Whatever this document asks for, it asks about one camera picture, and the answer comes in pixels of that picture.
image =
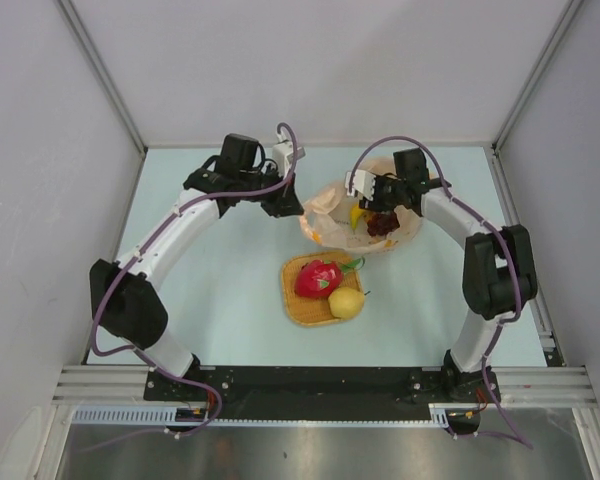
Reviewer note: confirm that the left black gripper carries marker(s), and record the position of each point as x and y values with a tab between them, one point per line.
285	202

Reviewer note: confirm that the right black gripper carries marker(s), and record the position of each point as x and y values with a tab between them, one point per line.
376	204

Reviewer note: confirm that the translucent orange plastic bag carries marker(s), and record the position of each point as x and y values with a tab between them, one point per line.
334	220

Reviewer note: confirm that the yellow fake banana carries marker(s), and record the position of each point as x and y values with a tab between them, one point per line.
356	214

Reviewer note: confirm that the red fake fruit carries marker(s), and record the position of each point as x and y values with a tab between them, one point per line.
320	278

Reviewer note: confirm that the woven bamboo tray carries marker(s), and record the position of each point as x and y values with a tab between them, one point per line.
309	312

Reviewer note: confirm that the yellow fake lemon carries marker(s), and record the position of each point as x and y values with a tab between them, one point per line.
346	303

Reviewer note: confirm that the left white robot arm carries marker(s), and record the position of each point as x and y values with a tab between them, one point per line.
125	293

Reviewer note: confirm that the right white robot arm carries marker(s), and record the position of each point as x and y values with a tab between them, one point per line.
499	275

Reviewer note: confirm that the dark red fake grapes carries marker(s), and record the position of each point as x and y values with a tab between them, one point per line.
382	224

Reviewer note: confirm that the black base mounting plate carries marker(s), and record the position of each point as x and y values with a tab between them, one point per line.
343	394

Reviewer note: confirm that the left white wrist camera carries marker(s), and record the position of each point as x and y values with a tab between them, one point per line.
283	153

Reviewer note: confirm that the left aluminium corner post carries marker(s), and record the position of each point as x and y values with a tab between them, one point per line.
95	61

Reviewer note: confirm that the aluminium corner post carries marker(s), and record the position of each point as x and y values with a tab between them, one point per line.
547	53
95	61

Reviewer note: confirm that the right aluminium corner post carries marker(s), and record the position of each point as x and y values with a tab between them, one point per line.
547	53

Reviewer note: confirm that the aluminium frame rail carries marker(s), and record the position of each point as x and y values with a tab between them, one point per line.
520	387

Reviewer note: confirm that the white slotted cable duct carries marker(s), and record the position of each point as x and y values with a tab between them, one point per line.
156	416

